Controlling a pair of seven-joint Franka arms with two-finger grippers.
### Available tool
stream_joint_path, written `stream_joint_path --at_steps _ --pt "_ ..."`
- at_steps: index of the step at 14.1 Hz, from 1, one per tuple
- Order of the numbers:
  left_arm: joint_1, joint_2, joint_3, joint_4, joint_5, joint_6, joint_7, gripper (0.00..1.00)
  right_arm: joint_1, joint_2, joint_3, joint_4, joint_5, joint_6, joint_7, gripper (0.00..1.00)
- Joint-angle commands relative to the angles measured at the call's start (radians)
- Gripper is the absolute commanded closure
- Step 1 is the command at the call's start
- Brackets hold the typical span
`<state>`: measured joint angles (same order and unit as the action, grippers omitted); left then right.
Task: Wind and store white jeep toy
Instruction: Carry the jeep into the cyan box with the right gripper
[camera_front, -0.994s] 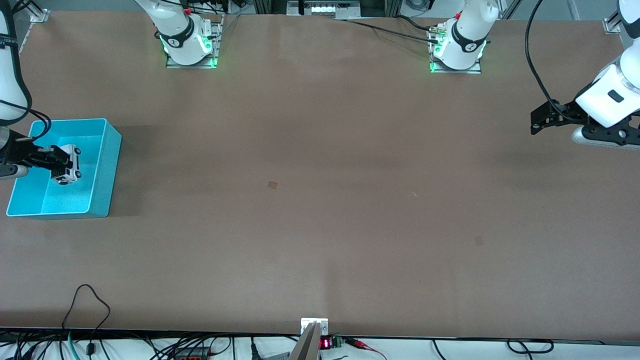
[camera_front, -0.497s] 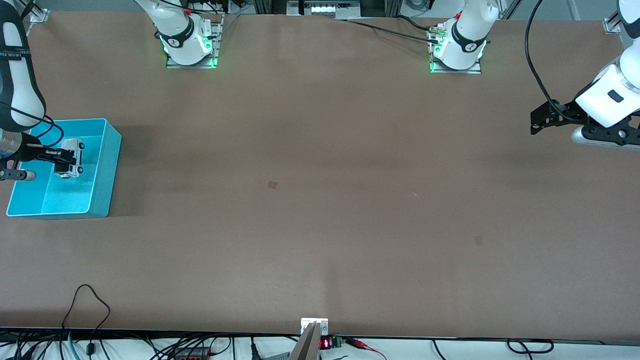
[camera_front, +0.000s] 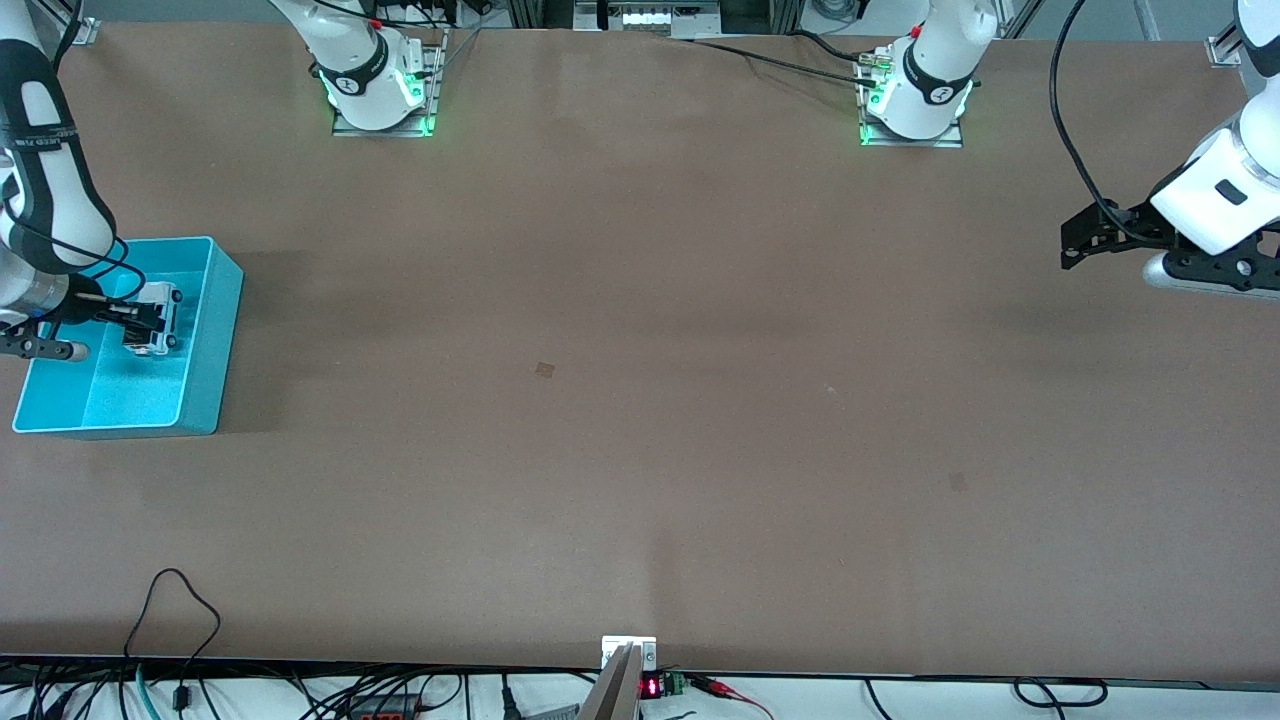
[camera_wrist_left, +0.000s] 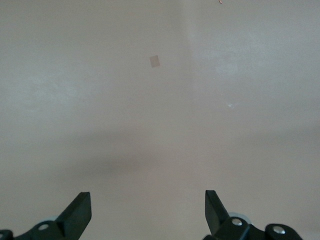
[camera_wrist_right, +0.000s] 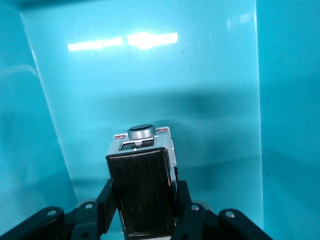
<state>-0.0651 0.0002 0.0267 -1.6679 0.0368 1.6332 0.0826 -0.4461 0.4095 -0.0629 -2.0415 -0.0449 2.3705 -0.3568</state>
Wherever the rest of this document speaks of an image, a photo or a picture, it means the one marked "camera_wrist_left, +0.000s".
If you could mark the brown tape patch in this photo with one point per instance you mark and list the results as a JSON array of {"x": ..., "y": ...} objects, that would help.
[{"x": 154, "y": 61}]

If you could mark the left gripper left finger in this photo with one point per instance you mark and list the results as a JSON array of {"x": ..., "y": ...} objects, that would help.
[{"x": 72, "y": 220}]

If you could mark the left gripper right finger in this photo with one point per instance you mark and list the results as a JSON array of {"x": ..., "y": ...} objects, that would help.
[{"x": 222, "y": 225}]

